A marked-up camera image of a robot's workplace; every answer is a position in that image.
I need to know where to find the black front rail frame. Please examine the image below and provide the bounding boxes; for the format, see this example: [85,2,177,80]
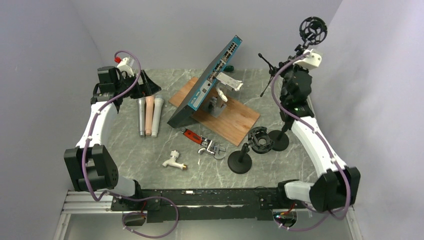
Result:
[62,187,352,223]

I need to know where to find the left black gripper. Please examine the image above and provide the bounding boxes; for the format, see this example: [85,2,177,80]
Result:
[115,69,162,100]

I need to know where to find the grey microphone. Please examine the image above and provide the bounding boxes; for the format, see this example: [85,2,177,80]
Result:
[136,97,146,138]

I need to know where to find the pink microphone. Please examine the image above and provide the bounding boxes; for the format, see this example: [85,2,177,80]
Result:
[145,95,155,136]

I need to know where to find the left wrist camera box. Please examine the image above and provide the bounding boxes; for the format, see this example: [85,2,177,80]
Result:
[114,56,136,77]

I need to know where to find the purple loose cable loop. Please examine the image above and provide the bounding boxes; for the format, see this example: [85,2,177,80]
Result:
[112,195,180,239]

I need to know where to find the wooden board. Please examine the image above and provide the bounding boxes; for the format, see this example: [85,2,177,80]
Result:
[184,97,260,146]

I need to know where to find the green small object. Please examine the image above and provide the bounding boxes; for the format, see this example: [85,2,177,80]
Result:
[223,65,235,73]

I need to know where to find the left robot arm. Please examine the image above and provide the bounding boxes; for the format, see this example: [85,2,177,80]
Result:
[63,65,161,210]

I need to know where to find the black round-base mic stand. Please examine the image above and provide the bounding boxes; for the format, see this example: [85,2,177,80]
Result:
[227,126,274,175]

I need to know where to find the white plastic faucet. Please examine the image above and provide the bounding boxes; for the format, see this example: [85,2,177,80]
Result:
[162,150,188,171]

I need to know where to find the white microphone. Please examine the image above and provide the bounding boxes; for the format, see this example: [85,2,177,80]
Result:
[151,94,165,138]

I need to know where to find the blue network switch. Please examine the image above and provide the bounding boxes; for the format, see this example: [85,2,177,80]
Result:
[167,35,243,129]

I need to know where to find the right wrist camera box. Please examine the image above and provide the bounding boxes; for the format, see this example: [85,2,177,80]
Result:
[302,49,322,70]

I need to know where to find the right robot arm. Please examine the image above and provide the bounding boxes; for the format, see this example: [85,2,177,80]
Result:
[271,61,361,214]

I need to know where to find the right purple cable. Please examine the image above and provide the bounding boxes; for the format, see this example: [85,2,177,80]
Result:
[270,52,352,232]

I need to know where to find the grey metal bracket fixture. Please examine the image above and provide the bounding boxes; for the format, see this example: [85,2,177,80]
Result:
[201,72,244,118]

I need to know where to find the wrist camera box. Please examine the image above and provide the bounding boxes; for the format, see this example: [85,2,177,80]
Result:
[114,56,136,77]
[302,49,322,70]

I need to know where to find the black tripod mic stand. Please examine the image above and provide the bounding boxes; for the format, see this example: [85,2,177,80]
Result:
[258,16,328,98]

